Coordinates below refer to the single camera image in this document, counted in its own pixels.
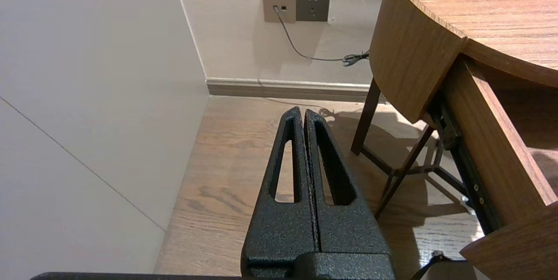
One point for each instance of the beige wall socket plate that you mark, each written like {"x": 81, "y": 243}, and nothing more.
{"x": 279, "y": 5}

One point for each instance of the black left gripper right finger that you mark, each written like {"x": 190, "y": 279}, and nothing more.
{"x": 348, "y": 232}

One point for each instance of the grey wall skirting board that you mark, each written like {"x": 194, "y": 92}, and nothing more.
{"x": 283, "y": 90}

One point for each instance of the dark metal table leg frame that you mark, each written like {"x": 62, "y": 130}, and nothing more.
{"x": 366, "y": 114}

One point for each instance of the round wooden bedside table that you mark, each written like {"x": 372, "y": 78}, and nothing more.
{"x": 409, "y": 53}

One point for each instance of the black drawer slide rail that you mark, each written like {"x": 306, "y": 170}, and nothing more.
{"x": 473, "y": 184}

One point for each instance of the dark grey wall socket plate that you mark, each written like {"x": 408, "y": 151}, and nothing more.
{"x": 313, "y": 5}

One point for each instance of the curved wooden table drawer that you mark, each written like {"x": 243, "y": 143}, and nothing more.
{"x": 492, "y": 140}

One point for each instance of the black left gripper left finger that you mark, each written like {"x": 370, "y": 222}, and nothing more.
{"x": 279, "y": 236}

